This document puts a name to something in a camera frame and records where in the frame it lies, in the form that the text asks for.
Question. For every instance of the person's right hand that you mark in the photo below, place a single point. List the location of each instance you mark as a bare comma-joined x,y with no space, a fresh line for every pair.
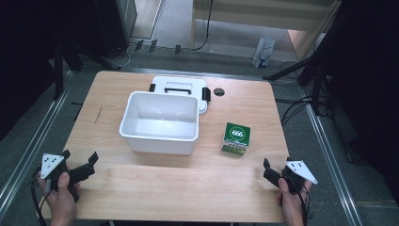
293,207

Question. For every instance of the black table grommet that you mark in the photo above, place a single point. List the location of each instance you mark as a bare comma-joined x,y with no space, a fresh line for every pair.
219,92

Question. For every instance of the metal floor rail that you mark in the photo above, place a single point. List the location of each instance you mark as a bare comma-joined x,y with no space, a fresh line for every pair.
34,144
332,169

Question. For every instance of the green cardboard box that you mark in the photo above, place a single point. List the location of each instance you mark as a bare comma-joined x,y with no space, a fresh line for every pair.
237,133

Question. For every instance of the white and blue paper bag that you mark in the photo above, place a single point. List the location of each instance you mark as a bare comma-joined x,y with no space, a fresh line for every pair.
263,51

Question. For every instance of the person's left hand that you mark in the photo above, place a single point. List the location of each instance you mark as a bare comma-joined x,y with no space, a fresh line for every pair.
62,205

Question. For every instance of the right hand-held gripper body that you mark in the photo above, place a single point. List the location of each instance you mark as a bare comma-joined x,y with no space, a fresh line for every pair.
299,171

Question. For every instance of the black tripod stand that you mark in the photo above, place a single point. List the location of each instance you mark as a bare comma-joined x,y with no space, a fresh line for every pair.
316,81

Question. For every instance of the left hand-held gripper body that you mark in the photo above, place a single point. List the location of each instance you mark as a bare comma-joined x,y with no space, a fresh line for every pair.
50,163

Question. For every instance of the white plastic storage box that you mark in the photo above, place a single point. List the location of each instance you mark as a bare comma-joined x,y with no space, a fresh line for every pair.
160,128

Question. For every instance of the light wooden shelf unit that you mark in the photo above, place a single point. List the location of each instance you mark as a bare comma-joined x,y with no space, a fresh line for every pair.
251,14

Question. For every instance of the dark cabinet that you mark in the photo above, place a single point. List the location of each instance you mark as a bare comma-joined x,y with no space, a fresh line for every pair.
117,25

